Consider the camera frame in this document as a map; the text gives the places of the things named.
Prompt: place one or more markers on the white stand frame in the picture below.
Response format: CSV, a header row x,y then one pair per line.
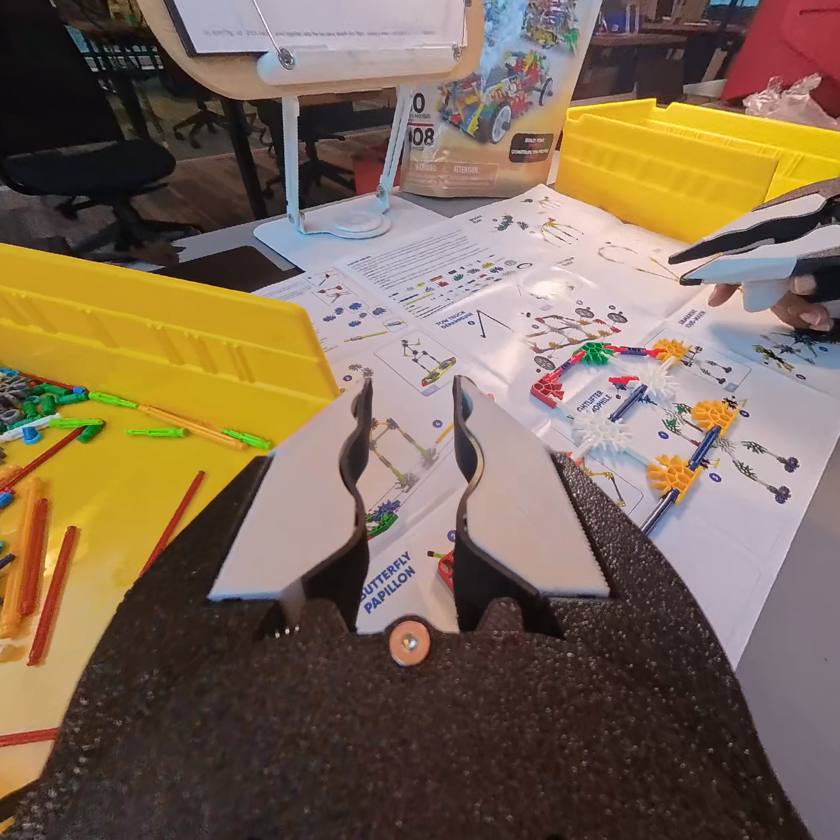
x,y
292,145

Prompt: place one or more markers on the toy building instruction sheet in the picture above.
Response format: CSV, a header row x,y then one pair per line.
x,y
460,276

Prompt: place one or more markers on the flat dark device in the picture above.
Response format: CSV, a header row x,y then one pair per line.
x,y
230,269

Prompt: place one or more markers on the white round disc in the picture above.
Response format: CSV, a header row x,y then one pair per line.
x,y
335,226

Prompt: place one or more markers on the person's right hand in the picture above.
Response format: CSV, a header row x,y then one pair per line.
x,y
811,315

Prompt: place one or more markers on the pile of toy rods and connectors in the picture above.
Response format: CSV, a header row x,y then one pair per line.
x,y
53,420

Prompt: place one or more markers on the printed paper sheet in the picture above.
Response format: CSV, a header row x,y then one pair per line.
x,y
328,20

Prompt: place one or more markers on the black office chair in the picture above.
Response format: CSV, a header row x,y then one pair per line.
x,y
92,164

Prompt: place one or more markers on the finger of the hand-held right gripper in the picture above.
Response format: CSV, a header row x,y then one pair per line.
x,y
775,221
764,269

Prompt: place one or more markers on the construction toy box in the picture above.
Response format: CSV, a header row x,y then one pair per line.
x,y
499,145

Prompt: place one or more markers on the red cloth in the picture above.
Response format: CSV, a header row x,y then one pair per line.
x,y
788,46

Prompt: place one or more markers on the colourful rod connector toy model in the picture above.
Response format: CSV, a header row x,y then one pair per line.
x,y
601,433

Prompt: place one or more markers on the clear plastic bag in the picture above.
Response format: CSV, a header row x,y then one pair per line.
x,y
794,103

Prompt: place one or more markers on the yellow plastic bin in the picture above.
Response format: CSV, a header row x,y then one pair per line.
x,y
171,328
801,138
670,177

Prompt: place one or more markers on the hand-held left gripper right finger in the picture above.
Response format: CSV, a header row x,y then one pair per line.
x,y
532,525

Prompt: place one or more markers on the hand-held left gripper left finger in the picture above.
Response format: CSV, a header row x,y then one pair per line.
x,y
289,525

